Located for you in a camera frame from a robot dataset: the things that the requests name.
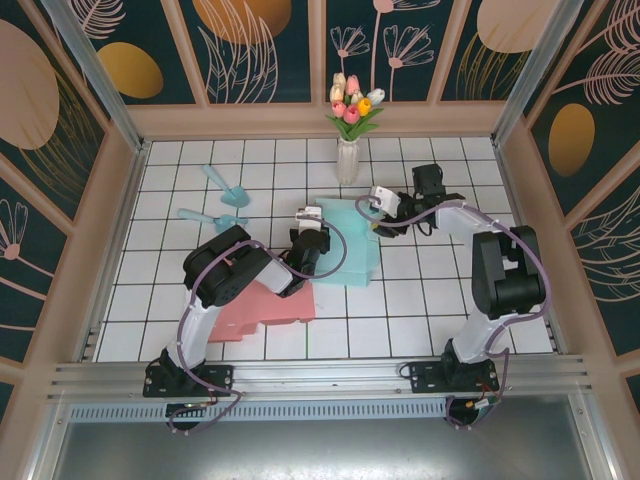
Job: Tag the light blue paper box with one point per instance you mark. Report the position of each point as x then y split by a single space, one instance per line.
352 260

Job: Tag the pink paper box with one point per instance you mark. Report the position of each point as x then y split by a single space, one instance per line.
280 307

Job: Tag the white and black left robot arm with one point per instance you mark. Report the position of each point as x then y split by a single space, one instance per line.
192 330

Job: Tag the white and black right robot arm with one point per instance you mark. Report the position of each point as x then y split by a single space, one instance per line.
480 335

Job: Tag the white ribbed vase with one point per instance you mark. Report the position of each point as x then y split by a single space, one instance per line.
348 165

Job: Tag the light blue toy shovel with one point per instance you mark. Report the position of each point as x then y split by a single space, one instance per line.
235 196

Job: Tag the artificial tulip bouquet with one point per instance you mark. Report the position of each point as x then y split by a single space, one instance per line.
350 112

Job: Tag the light blue toy garden fork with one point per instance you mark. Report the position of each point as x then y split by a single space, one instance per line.
192 215

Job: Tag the grey metal sheet panel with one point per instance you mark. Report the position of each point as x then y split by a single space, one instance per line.
320 450

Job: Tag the aluminium table side rail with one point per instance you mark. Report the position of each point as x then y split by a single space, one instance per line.
116 250
515 200

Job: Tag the aluminium mounting rail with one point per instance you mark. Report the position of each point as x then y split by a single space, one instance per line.
320 375

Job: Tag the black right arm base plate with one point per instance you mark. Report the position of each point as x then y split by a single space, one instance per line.
425 379

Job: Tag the aluminium frame post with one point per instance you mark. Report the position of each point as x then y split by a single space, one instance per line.
107 85
534 70

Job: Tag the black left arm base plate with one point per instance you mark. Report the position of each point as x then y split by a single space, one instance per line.
220 380

